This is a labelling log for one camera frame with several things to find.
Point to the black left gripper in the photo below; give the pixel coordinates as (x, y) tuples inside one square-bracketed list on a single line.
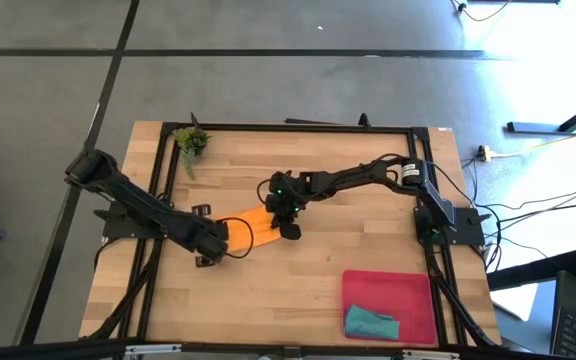
[(208, 235)]

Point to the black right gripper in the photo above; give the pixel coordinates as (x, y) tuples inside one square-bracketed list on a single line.
[(283, 197)]

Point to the orange microfiber towel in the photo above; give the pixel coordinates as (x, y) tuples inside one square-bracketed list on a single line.
[(253, 227)]

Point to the red plastic basket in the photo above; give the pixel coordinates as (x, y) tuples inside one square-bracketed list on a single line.
[(393, 292)]

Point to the teal microfiber towel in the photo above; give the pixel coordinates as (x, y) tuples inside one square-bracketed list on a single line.
[(368, 325)]

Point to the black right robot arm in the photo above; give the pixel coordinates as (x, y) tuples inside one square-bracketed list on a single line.
[(358, 175)]

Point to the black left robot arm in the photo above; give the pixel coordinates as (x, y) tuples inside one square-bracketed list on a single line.
[(138, 205)]

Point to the small potted green plant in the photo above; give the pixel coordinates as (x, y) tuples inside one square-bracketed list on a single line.
[(192, 141)]

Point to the yellow power plug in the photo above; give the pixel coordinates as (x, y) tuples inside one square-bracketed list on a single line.
[(484, 153)]

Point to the white paper sheet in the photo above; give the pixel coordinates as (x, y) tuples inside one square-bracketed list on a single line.
[(515, 300)]

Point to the blue floor bar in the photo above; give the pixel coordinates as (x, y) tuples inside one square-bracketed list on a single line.
[(533, 128)]

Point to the black floor beam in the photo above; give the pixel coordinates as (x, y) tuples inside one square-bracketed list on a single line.
[(533, 272)]

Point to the black aluminium table frame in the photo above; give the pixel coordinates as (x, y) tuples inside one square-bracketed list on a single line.
[(293, 127)]

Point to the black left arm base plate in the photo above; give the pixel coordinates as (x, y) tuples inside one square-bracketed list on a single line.
[(123, 231)]

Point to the silver metal bracket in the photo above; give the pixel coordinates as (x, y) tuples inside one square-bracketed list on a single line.
[(430, 355), (153, 349)]

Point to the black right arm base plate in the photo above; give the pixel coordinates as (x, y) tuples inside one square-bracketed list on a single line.
[(468, 225)]

